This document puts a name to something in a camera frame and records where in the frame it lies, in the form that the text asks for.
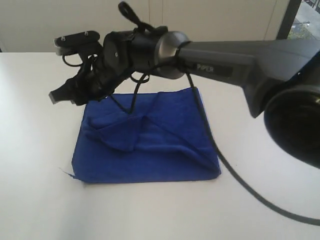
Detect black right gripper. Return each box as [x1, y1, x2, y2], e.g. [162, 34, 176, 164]
[48, 25, 168, 106]

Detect blue microfiber towel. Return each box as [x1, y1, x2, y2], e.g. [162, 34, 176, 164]
[71, 87, 221, 184]

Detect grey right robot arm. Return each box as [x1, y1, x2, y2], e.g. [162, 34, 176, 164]
[49, 25, 320, 168]

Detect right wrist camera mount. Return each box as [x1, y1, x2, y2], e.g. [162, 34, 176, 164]
[53, 30, 100, 56]

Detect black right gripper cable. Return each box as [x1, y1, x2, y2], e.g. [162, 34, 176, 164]
[62, 1, 320, 227]

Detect dark window frame post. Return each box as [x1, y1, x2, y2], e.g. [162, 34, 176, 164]
[276, 0, 301, 40]

